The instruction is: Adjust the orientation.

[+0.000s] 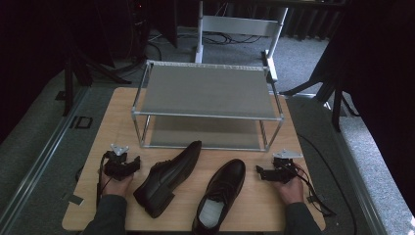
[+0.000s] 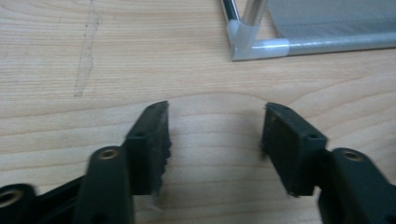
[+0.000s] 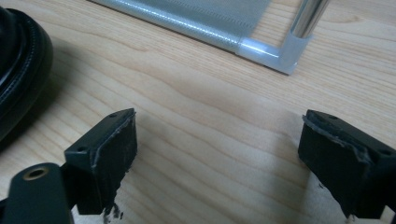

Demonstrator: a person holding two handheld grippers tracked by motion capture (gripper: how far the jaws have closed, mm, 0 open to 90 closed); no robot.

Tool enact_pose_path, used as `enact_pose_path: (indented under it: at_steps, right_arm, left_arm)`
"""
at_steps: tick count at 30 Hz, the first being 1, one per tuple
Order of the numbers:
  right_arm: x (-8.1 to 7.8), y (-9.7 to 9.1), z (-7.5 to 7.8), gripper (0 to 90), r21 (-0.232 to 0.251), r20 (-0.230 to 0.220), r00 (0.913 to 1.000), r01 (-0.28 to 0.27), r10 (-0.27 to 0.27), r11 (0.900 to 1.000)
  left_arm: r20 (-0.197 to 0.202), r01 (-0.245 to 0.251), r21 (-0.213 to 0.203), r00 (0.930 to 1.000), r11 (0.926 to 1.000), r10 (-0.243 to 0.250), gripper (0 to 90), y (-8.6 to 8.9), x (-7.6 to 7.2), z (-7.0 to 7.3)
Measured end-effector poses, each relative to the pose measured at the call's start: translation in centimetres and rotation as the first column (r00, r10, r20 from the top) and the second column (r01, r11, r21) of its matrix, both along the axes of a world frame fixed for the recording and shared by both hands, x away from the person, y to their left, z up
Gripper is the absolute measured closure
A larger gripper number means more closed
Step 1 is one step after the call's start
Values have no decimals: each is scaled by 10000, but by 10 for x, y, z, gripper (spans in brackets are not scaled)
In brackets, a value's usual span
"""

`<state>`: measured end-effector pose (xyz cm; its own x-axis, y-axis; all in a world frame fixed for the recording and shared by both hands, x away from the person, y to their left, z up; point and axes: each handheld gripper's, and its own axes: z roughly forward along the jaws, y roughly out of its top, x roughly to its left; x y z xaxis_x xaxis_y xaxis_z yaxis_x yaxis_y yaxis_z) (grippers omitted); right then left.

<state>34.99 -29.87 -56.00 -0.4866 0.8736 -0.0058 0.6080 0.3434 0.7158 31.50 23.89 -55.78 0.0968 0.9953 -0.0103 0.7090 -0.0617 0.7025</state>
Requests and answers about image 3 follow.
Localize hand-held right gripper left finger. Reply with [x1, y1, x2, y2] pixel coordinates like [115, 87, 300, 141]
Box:
[64, 107, 138, 217]

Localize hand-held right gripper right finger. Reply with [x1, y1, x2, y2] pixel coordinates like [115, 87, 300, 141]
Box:
[297, 108, 396, 219]

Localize black leather shoe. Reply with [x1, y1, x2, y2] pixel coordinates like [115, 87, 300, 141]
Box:
[0, 6, 54, 143]

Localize metal shoe rack grey shelves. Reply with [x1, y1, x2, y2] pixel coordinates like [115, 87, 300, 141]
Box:
[88, 0, 332, 76]

